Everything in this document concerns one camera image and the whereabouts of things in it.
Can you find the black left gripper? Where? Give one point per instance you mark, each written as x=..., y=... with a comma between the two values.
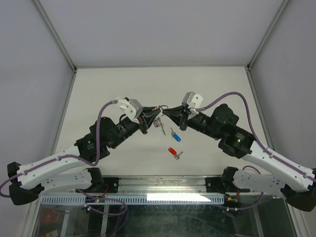
x=144, y=122

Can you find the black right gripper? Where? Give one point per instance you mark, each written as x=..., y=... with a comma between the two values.
x=181, y=120

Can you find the metal keyring with clips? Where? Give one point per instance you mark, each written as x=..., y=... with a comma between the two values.
x=157, y=121

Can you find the key with blue tag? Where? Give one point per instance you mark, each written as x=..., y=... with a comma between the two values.
x=175, y=135

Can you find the key with red tag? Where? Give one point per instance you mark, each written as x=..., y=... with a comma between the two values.
x=175, y=154

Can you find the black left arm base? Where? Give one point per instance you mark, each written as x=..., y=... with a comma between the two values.
x=101, y=184

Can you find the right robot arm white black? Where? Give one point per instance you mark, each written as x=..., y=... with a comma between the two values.
x=286, y=179

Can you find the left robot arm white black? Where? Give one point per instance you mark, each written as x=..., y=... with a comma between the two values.
x=75, y=168

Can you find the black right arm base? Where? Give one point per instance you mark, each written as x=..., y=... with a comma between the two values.
x=217, y=185

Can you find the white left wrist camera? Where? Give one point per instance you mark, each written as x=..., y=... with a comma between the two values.
x=131, y=108

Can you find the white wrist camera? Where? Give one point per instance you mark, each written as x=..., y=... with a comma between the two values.
x=193, y=101
x=131, y=108

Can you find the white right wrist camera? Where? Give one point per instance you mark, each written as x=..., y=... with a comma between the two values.
x=193, y=101

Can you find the aluminium mounting rail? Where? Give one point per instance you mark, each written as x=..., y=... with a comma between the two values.
x=160, y=182

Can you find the right aluminium frame post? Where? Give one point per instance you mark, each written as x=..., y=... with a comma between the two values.
x=254, y=59

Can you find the aluminium frame post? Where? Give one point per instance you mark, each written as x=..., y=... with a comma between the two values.
x=254, y=59
x=70, y=82

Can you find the left aluminium frame post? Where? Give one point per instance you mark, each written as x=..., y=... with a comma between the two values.
x=70, y=82

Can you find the white slotted cable duct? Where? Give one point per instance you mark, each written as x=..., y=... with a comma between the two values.
x=147, y=199

